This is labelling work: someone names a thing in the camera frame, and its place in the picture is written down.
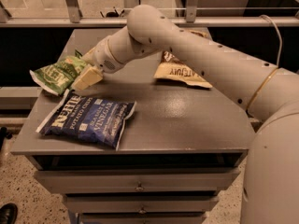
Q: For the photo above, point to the black shoe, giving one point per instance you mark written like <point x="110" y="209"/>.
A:
<point x="8" y="213"/>

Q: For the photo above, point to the brown sea salt chip bag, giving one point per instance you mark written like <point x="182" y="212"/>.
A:
<point x="173" y="68"/>

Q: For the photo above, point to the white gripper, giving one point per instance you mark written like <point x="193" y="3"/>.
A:
<point x="102" y="57"/>

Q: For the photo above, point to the green jalapeno chip bag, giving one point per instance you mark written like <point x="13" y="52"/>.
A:
<point x="57" y="77"/>

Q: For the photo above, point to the blue salt vinegar chip bag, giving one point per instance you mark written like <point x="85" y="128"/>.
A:
<point x="88" y="119"/>

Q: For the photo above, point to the top grey drawer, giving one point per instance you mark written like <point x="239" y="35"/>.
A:
<point x="136" y="181"/>

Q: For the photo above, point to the grey metal railing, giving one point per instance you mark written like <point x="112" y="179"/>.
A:
<point x="198" y="13"/>

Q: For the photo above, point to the grey drawer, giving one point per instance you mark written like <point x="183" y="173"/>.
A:
<point x="158" y="218"/>
<point x="141" y="203"/>
<point x="136" y="181"/>

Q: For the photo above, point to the middle grey drawer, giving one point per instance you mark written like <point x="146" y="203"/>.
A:
<point x="141" y="203"/>

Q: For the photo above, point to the bottom grey drawer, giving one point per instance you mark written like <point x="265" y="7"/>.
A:
<point x="158" y="218"/>

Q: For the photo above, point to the grey drawer cabinet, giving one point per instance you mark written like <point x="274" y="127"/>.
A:
<point x="173" y="127"/>

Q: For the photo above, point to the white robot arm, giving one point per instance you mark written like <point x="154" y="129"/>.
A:
<point x="266" y="91"/>

